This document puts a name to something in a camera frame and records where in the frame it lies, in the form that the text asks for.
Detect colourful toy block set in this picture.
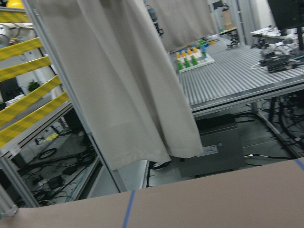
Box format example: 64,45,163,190
176,39,215,73

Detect grey computer case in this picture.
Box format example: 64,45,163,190
172,114,245,178

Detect beige hanging curtain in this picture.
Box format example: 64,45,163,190
34,0,203,170

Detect aluminium frame post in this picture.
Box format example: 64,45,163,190
22,0,127,192

